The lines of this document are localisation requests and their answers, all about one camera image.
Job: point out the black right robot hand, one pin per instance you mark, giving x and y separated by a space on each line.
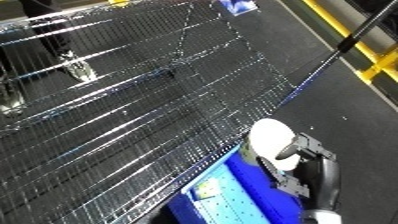
323 180

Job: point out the white paper cup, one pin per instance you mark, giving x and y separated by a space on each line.
269 140

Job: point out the pale right robot arm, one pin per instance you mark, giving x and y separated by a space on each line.
323 218

